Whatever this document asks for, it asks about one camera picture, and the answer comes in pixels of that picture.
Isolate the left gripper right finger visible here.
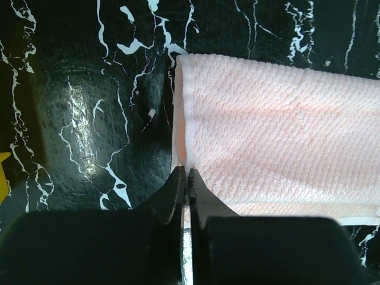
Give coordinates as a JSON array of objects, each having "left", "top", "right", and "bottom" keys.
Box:
[{"left": 188, "top": 170, "right": 368, "bottom": 284}]

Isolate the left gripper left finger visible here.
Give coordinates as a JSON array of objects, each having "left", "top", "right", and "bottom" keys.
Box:
[{"left": 1, "top": 167, "right": 185, "bottom": 284}]

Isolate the pink towel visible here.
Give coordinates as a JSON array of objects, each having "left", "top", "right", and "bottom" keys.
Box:
[{"left": 171, "top": 54, "right": 379, "bottom": 225}]

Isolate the black marble pattern mat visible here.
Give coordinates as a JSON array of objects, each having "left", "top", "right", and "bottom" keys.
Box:
[{"left": 1, "top": 1, "right": 379, "bottom": 270}]

